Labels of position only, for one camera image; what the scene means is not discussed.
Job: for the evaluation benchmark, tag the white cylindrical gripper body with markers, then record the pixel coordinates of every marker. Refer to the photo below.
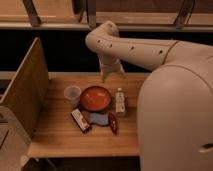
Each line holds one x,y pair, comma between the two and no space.
109,65

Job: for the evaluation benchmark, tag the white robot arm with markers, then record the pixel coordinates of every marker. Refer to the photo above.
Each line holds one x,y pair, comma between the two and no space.
175,102

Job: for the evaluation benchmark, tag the small white bottle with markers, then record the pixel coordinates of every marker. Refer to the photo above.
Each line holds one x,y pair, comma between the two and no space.
120,102

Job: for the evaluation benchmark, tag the orange red bowl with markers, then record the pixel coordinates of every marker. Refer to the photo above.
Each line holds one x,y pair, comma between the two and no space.
95,98

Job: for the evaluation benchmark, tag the translucent plastic cup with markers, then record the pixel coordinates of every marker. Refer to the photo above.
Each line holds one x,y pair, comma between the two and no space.
72,93

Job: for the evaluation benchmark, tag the blue sponge cloth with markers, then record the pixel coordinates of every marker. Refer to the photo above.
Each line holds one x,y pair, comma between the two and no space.
99,119

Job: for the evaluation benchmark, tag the dark red snack packet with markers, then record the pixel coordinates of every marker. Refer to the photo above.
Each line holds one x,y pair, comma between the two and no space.
113,123

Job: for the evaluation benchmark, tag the red white snack box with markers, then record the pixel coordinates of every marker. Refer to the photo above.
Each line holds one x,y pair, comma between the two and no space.
80,120

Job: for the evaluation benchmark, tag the wooden side panel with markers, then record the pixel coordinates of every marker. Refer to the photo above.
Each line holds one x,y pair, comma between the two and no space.
23,99

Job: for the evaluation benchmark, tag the wooden shelf rail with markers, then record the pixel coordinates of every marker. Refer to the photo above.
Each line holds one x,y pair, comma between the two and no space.
128,15

